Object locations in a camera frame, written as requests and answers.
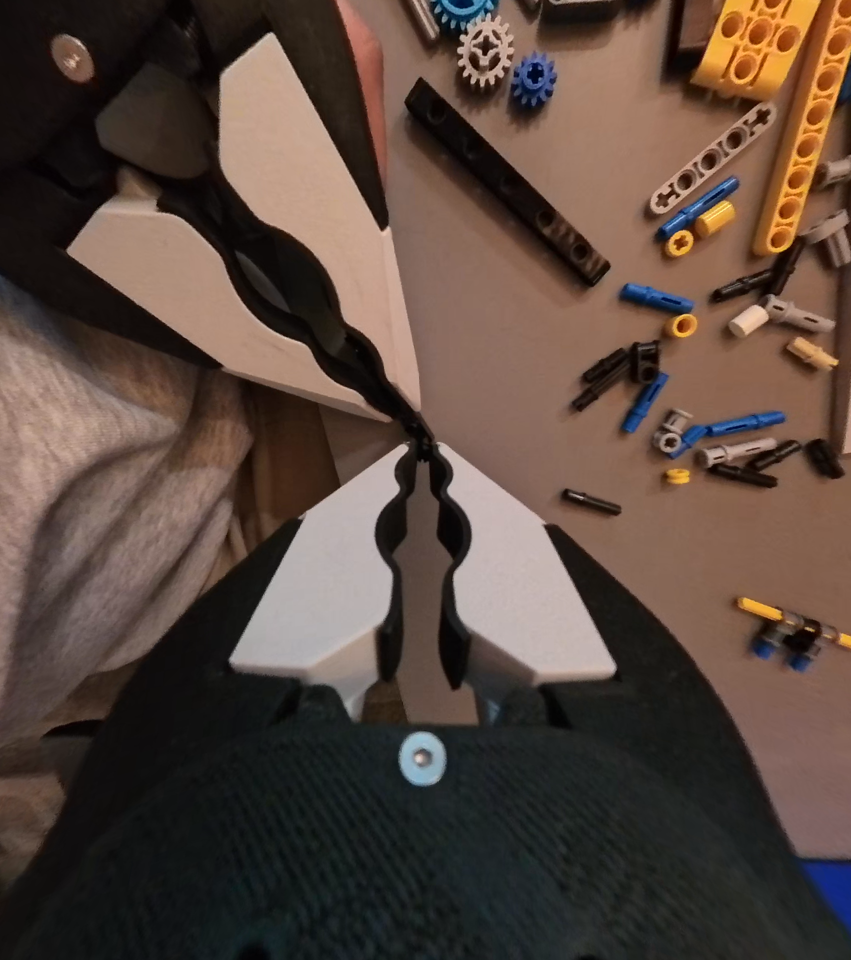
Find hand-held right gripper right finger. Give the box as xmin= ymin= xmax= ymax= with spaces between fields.
xmin=425 ymin=441 xmax=618 ymax=726

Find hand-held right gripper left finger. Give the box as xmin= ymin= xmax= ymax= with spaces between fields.
xmin=229 ymin=438 xmax=427 ymax=723

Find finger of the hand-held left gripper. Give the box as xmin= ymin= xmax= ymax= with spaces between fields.
xmin=219 ymin=32 xmax=423 ymax=410
xmin=65 ymin=196 xmax=419 ymax=425

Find small black lego pin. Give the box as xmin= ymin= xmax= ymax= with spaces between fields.
xmin=404 ymin=408 xmax=438 ymax=460

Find long black lego beam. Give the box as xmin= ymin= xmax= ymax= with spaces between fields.
xmin=404 ymin=77 xmax=612 ymax=288

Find grey lego gear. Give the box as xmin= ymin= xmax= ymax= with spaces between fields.
xmin=457 ymin=15 xmax=514 ymax=91

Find grey lego connector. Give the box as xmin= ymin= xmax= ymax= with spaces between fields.
xmin=800 ymin=208 xmax=851 ymax=269
xmin=652 ymin=407 xmax=694 ymax=455

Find large light blue lego gear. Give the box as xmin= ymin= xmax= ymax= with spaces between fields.
xmin=429 ymin=0 xmax=498 ymax=31

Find small dark blue lego gear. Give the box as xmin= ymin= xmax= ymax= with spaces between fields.
xmin=511 ymin=51 xmax=558 ymax=110

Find long grey lego pin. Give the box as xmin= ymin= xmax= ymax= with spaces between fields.
xmin=695 ymin=437 xmax=778 ymax=470

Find long blue lego pin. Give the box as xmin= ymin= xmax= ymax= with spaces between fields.
xmin=669 ymin=411 xmax=787 ymax=460

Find yellow axle lego assembly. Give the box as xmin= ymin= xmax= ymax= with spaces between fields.
xmin=736 ymin=596 xmax=851 ymax=672

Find short black lego piece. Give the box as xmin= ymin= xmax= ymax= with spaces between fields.
xmin=804 ymin=438 xmax=845 ymax=480

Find blue lego axle pin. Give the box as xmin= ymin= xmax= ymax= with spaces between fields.
xmin=656 ymin=176 xmax=740 ymax=241

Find tan lego pin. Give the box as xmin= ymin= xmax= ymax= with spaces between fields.
xmin=785 ymin=336 xmax=839 ymax=371

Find thin grey lego liftarm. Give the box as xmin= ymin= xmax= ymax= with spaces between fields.
xmin=649 ymin=101 xmax=778 ymax=219

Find dark brown lego beam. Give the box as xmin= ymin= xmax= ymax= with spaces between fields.
xmin=665 ymin=0 xmax=727 ymax=57

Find yellow perforated lego block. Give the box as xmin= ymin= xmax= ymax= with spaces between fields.
xmin=691 ymin=0 xmax=820 ymax=99

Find long yellow lego beam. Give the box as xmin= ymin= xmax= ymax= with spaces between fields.
xmin=751 ymin=0 xmax=851 ymax=256

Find person's grey sweater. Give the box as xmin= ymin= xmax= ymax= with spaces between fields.
xmin=0 ymin=232 xmax=256 ymax=826

